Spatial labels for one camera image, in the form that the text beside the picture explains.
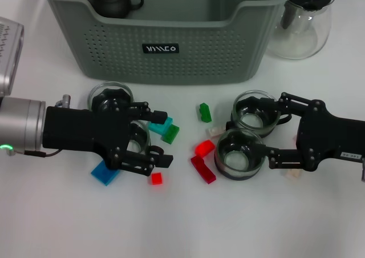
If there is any blue toy plate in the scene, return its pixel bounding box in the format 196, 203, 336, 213
90, 159, 120, 187

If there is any grey-green perforated storage bin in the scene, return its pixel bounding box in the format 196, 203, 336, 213
38, 0, 297, 85

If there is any dark red long toy brick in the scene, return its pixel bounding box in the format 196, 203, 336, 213
190, 155, 217, 184

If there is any dark green toy brick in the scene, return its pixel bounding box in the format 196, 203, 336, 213
196, 102, 213, 124

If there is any glass teacup black sleeve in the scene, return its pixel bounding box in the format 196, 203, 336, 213
125, 119, 165, 159
232, 89, 292, 139
213, 120, 268, 182
87, 81, 135, 119

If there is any translucent green toy brick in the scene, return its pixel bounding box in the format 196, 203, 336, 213
161, 124, 180, 145

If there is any teal flat toy plate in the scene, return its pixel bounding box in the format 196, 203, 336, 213
148, 116, 174, 135

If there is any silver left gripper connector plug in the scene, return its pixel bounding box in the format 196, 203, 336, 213
55, 94, 72, 109

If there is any white toy brick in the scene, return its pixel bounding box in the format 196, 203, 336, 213
205, 125, 229, 139
281, 168, 303, 180

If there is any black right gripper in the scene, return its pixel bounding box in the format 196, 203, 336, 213
254, 91, 365, 173

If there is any black ceramic teapot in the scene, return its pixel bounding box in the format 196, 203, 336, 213
84, 0, 144, 18

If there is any small red toy brick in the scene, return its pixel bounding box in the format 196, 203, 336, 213
150, 172, 164, 186

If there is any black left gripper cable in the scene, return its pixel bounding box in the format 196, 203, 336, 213
24, 149, 62, 158

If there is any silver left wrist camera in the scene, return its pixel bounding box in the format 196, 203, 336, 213
0, 17, 25, 98

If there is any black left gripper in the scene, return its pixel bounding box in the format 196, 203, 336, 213
42, 100, 175, 177

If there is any bright red toy brick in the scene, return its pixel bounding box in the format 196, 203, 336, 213
194, 140, 216, 158

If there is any glass carafe black lid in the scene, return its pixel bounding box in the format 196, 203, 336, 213
265, 0, 337, 61

